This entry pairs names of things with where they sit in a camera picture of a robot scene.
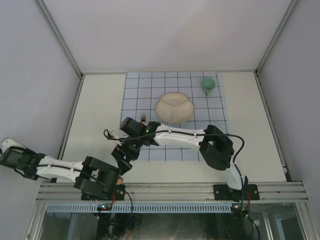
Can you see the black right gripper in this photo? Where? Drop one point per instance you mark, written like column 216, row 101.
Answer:
column 120, row 151

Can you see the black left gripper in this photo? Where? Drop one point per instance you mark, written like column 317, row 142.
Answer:
column 26, row 151

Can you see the gold fork green handle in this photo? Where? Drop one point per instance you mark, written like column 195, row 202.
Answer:
column 143, row 118

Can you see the white black-grid tablecloth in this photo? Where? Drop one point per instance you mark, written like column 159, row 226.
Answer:
column 143, row 91

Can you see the cream divided plate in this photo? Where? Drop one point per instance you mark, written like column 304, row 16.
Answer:
column 174, row 108

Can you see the gold spoon green handle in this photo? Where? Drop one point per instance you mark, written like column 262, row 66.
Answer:
column 120, row 181

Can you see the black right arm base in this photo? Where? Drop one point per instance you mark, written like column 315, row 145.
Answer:
column 223, row 193

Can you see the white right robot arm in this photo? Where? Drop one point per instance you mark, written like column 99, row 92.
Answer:
column 216, row 147

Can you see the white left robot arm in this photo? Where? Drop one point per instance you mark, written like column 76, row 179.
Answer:
column 97, row 180

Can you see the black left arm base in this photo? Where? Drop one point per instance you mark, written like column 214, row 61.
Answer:
column 118, row 194

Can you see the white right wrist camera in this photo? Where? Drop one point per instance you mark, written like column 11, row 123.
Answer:
column 113, row 135

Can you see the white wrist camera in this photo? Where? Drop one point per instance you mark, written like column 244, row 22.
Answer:
column 113, row 135
column 7, row 143

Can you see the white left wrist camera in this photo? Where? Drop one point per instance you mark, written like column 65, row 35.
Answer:
column 7, row 143

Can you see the blue slotted cable duct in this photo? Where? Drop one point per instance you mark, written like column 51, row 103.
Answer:
column 139, row 208

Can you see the aluminium enclosure frame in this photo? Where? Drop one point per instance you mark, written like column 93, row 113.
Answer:
column 101, row 38

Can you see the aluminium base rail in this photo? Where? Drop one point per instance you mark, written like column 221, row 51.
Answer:
column 264, row 192

